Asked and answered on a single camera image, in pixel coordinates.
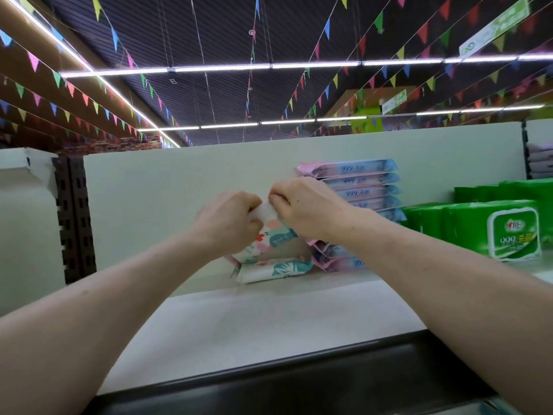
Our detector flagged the person's right hand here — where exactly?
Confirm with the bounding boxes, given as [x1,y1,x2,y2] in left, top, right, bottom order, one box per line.
[268,177,359,247]

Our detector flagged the person's left hand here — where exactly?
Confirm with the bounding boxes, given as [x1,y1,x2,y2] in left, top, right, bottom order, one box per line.
[188,191,264,260]

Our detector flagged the metal store shelving unit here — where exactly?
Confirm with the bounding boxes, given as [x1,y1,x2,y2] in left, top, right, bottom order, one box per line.
[0,119,553,415]

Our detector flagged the person's right forearm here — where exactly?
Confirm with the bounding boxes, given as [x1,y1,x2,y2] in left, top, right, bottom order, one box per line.
[332,207,553,415]

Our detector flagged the person's left forearm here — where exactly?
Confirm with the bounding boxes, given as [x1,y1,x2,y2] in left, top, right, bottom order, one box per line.
[0,233,221,415]

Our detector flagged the short ceiling light strip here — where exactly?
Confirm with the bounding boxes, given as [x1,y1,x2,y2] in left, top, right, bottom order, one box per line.
[160,103,546,130]

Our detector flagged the green yellow store sign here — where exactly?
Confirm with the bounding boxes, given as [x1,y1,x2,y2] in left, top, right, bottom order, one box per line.
[328,86,425,135]

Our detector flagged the long ceiling light strip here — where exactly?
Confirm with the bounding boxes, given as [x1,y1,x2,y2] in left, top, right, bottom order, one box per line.
[60,53,553,78]

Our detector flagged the diagonal ceiling light strip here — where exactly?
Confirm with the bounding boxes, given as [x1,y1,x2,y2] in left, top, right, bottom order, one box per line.
[0,0,181,149]

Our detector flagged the white green hanging sign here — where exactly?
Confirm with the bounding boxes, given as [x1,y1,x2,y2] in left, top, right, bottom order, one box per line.
[458,0,532,59]

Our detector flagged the strings of colourful bunting flags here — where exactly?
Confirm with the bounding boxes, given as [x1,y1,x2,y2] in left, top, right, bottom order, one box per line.
[0,0,553,144]

